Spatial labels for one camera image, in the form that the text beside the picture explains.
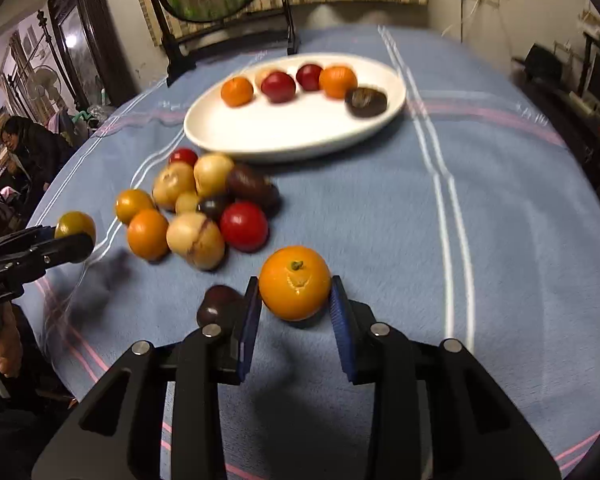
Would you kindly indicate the small dark purple fruit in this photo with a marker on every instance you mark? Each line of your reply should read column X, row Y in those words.
column 214, row 207

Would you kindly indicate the dark brown passion fruit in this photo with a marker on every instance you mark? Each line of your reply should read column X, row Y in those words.
column 366, row 102

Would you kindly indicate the round goldfish screen ornament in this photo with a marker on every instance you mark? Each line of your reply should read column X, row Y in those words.
column 196, row 30

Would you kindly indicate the dark red plum back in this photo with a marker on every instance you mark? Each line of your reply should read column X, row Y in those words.
column 308, row 76

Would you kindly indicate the yellow orange fruit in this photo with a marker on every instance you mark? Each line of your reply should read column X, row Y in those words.
column 130, row 202

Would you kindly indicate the bright orange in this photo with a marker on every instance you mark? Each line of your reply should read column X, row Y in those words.
column 146, row 235

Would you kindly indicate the red tomato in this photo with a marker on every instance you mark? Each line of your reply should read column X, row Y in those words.
column 185, row 155
column 244, row 226

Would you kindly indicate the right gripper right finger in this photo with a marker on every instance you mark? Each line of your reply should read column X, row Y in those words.
column 351, row 323

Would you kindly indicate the dark brown oval fruit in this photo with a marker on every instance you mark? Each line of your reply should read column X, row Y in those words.
column 245, row 183

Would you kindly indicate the dark red plum front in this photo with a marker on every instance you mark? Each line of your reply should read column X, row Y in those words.
column 278, row 87

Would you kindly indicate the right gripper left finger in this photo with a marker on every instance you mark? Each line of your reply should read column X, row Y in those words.
column 239, row 335

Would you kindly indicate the beige pear shaped fruit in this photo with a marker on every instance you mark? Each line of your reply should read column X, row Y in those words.
column 197, row 239

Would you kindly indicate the blue striped tablecloth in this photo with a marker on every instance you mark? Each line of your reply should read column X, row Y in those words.
column 469, row 218

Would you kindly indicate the dark wooden framed mirror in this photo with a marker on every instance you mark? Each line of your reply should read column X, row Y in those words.
column 91, row 53

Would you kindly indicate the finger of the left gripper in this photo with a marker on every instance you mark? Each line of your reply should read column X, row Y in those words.
column 47, row 251
column 25, row 239

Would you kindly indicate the black hat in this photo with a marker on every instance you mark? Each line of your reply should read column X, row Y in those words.
column 540, row 63

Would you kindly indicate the green yellow citrus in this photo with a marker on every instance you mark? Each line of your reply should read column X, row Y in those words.
column 75, row 222

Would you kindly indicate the dark red plum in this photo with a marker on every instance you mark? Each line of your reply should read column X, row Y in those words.
column 308, row 76
column 278, row 87

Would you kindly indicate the person's left hand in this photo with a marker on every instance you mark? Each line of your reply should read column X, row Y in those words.
column 10, row 344

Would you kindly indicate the orange with stem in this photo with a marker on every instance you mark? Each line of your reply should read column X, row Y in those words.
column 294, row 283

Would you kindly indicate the white oval plate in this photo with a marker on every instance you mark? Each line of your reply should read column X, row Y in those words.
column 308, row 126

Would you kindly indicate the small olive fruit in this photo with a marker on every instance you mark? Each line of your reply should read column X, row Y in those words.
column 187, row 202

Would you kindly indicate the beige round fruit on plate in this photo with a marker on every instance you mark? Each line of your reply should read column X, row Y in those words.
column 262, row 74

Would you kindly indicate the speckled beige fruit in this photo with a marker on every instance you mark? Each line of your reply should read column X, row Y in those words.
column 174, row 180

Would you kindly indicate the seated person in background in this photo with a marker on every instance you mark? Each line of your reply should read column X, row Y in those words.
column 41, row 153

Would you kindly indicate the pale yellow round fruit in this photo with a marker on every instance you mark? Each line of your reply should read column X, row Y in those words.
column 210, row 174

